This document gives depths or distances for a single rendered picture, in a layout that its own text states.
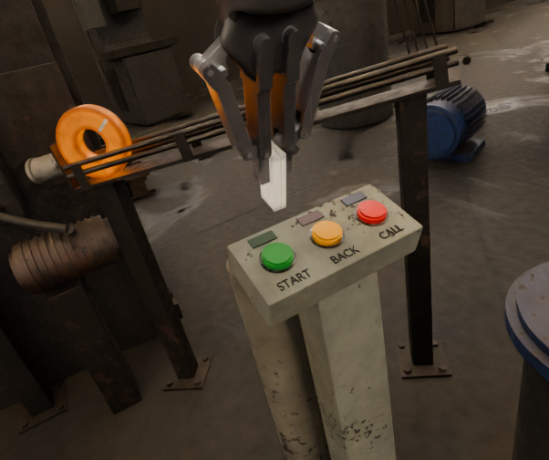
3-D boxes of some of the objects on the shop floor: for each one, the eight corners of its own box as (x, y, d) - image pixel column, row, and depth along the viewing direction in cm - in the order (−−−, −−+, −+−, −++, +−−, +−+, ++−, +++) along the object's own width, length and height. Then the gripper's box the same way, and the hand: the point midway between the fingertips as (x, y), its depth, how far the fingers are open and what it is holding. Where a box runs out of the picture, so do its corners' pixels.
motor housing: (98, 393, 119) (6, 238, 95) (169, 357, 127) (101, 204, 102) (103, 425, 109) (2, 260, 84) (180, 383, 116) (108, 221, 92)
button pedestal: (297, 496, 83) (218, 238, 55) (387, 432, 91) (358, 178, 63) (345, 576, 70) (274, 292, 41) (444, 493, 78) (441, 207, 50)
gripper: (313, -85, 31) (304, 164, 48) (151, -63, 27) (204, 203, 44) (378, -69, 27) (342, 200, 44) (196, -40, 22) (235, 247, 39)
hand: (272, 176), depth 41 cm, fingers closed
